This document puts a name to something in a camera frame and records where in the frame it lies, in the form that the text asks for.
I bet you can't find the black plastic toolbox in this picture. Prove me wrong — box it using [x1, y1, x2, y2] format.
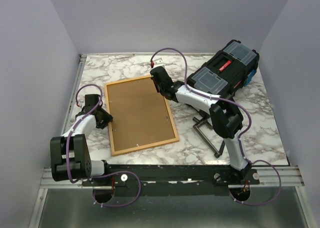
[186, 39, 260, 96]

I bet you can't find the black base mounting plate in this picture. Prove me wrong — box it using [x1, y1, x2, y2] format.
[82, 164, 260, 197]

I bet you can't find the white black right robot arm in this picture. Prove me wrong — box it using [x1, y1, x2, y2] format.
[150, 66, 251, 184]

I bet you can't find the grey metal clamp tool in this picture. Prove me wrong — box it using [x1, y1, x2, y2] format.
[192, 112, 226, 159]

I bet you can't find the orange wooden picture frame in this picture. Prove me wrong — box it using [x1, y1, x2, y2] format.
[104, 75, 180, 156]

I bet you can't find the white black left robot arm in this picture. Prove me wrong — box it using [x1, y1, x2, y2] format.
[50, 94, 113, 186]

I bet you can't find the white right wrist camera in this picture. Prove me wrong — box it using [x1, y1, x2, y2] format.
[150, 58, 165, 68]

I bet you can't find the aluminium extrusion rail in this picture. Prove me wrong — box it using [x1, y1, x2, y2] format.
[39, 166, 305, 189]

